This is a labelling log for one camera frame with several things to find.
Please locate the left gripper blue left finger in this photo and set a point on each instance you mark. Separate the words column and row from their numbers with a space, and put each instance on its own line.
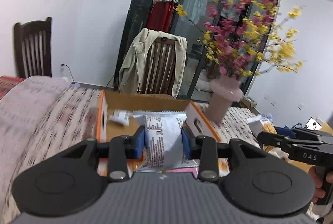
column 118, row 151

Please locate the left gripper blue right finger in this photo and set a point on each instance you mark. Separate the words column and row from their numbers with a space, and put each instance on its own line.
column 208, row 151

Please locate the silver snack packet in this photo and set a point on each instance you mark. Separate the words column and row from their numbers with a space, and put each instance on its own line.
column 163, row 147

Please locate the person's right hand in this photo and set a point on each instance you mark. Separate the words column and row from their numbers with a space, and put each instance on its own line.
column 321, row 184

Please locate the white snack packet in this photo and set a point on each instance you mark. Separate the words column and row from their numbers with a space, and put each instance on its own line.
column 121, row 117

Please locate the orange cardboard snack box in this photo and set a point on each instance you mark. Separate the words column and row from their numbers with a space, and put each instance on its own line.
column 110, row 101

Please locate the cracker packet on table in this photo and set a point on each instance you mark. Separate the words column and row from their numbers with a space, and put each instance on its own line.
column 257, row 128

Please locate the blue plastic bag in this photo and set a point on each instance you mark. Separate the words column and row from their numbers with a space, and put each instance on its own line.
column 263, row 119

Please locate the pink glass vase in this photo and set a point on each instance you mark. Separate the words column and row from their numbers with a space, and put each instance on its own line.
column 225, row 90

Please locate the beige jacket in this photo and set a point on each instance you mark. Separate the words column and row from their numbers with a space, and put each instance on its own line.
column 132, row 69

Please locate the wooden chair with jacket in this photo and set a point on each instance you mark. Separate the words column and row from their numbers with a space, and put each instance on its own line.
column 159, row 70

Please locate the calligraphy print tablecloth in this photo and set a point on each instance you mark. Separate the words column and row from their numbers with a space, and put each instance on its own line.
column 33, row 129

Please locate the pink and yellow flower branches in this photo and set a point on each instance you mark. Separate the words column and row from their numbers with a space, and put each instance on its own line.
column 247, row 42

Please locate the dark wooden chair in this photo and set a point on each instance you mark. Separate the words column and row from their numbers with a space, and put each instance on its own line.
column 32, row 48

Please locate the red hanging garment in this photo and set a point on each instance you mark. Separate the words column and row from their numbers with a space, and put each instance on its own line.
column 160, row 15

